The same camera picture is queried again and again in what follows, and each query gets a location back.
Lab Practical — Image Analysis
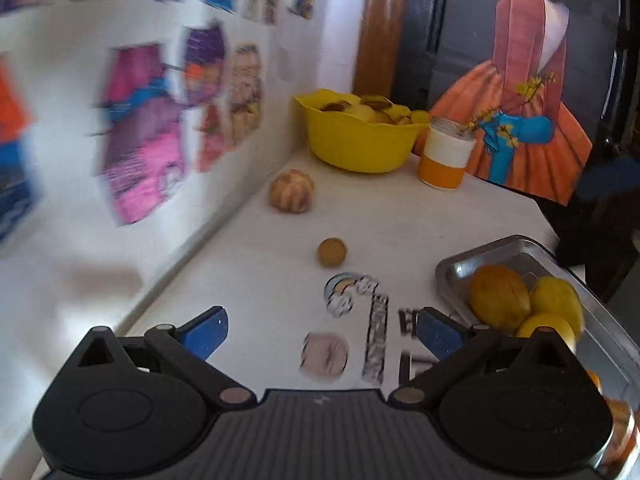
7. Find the small round brown fruit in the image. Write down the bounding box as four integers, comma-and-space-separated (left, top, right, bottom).
317, 238, 347, 267

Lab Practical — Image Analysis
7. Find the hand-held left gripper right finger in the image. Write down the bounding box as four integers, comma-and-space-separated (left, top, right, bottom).
389, 307, 584, 406

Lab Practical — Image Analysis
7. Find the wall poster with orange dress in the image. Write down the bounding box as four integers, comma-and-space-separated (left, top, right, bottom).
425, 0, 622, 206

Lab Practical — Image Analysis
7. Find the round bread roll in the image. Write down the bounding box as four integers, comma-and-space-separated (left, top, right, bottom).
269, 169, 316, 214

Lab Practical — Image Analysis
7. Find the colourful houses drawing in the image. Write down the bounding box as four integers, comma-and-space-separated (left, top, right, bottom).
0, 0, 292, 247

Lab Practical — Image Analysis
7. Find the metal tray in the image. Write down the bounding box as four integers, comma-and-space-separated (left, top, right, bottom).
435, 234, 640, 467

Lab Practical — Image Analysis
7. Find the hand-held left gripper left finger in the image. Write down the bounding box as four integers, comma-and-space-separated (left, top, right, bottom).
62, 306, 254, 407

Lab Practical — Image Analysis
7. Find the brown wooden door frame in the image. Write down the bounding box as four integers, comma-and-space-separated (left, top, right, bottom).
352, 0, 417, 107

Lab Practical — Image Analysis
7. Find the golden pear with red blush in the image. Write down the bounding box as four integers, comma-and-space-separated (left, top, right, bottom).
469, 265, 531, 331

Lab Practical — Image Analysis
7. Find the yellow lemon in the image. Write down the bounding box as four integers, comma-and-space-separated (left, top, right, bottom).
528, 275, 585, 341
515, 312, 577, 356

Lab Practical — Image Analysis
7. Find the white and orange cup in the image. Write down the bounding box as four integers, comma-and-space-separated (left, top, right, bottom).
418, 115, 477, 192

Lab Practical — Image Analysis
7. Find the pile of yellow brown fruits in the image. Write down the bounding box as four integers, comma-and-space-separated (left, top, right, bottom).
320, 93, 431, 126

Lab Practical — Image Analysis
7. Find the yellow plastic bowl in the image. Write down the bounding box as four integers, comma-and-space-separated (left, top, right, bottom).
293, 89, 432, 174

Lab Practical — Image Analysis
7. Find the white printed table cover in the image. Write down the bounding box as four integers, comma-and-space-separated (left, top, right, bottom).
34, 150, 587, 392

